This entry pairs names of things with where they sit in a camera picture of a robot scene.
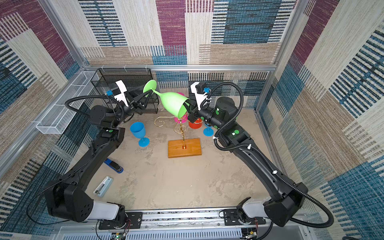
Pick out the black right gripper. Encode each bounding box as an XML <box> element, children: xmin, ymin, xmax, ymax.
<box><xmin>180</xmin><ymin>96</ymin><xmax>225</xmax><ymax>131</ymax></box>

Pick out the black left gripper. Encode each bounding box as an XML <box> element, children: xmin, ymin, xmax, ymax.
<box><xmin>112</xmin><ymin>87</ymin><xmax>151</xmax><ymax>131</ymax></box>

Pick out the green wine glass back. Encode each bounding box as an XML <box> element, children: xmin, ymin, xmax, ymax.
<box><xmin>143</xmin><ymin>80</ymin><xmax>188</xmax><ymax>118</ymax></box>

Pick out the pink wine glass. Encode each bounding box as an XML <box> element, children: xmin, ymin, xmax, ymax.
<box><xmin>173</xmin><ymin>92</ymin><xmax>189</xmax><ymax>124</ymax></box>

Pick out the red wine glass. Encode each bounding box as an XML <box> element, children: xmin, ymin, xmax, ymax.
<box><xmin>189</xmin><ymin>119</ymin><xmax>203</xmax><ymax>129</ymax></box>

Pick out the blue wine glass front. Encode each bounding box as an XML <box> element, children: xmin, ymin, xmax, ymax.
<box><xmin>130</xmin><ymin>122</ymin><xmax>150</xmax><ymax>148</ymax></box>

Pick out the blue wine glass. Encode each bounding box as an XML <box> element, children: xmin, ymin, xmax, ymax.
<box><xmin>130</xmin><ymin>122</ymin><xmax>150</xmax><ymax>148</ymax></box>
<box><xmin>203</xmin><ymin>127</ymin><xmax>214</xmax><ymax>137</ymax></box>

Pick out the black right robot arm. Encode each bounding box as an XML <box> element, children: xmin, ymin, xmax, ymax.
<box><xmin>183</xmin><ymin>82</ymin><xmax>334</xmax><ymax>229</ymax></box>

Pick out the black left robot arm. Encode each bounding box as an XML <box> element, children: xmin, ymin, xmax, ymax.
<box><xmin>34</xmin><ymin>90</ymin><xmax>153</xmax><ymax>227</ymax></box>

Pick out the wooden rack base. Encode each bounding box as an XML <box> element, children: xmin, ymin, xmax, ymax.
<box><xmin>168</xmin><ymin>138</ymin><xmax>202</xmax><ymax>158</ymax></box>

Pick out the black mesh shelf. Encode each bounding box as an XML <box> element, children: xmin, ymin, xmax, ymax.
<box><xmin>90</xmin><ymin>68</ymin><xmax>160</xmax><ymax>114</ymax></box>

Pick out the light blue stapler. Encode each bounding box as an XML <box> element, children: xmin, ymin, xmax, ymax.
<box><xmin>94</xmin><ymin>176</ymin><xmax>114</xmax><ymax>198</ymax></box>

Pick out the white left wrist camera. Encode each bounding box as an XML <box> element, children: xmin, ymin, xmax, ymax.
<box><xmin>107</xmin><ymin>80</ymin><xmax>129</xmax><ymax>107</ymax></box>

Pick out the gold wire glass rack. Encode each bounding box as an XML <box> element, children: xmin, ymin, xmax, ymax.
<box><xmin>153</xmin><ymin>115</ymin><xmax>188</xmax><ymax>150</ymax></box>

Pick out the white mesh wall basket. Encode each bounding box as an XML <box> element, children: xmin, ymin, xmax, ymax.
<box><xmin>36</xmin><ymin>71</ymin><xmax>92</xmax><ymax>135</ymax></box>

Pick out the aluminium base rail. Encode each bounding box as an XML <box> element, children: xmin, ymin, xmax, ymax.
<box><xmin>49</xmin><ymin>207</ymin><xmax>314</xmax><ymax>240</ymax></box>

